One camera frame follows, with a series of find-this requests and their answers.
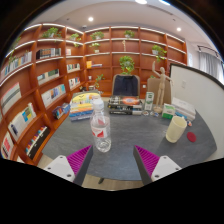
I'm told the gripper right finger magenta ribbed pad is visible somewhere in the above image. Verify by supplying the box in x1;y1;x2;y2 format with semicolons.
133;145;181;185

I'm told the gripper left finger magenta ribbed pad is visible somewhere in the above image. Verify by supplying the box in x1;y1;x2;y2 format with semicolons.
44;145;93;186

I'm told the clear plastic water bottle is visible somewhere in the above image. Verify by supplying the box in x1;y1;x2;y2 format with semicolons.
90;98;111;153

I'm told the cream plastic cup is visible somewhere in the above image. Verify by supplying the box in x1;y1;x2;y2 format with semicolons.
166;116;187;143

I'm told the red bottle cap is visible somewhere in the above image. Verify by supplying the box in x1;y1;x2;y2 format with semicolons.
187;132;196;142

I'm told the green white small box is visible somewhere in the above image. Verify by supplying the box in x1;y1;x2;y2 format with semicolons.
162;104;176;119

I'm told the stack of colourful books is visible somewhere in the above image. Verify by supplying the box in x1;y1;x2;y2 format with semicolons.
69;92;100;121

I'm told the white flat box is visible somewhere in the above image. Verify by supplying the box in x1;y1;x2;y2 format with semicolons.
172;97;196;121

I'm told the green white carton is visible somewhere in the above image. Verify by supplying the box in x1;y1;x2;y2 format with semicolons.
144;92;154;110

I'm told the stack of dark books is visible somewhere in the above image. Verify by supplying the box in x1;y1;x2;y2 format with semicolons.
108;95;142;115

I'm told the dark blue office chair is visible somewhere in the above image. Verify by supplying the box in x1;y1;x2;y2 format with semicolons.
112;74;140;96

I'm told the white board panel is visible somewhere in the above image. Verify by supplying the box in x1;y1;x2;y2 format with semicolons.
170;64;224;160

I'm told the wooden artist mannequin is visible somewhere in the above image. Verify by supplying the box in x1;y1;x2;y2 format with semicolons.
152;63;174;113

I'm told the wooden curved bookshelf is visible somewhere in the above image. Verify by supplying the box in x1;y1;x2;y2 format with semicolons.
0;23;187;165

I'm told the large green potted plant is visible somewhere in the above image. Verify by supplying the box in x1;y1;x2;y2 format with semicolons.
119;56;134;75

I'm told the grey window curtain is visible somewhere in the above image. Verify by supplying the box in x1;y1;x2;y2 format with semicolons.
199;52;224;85

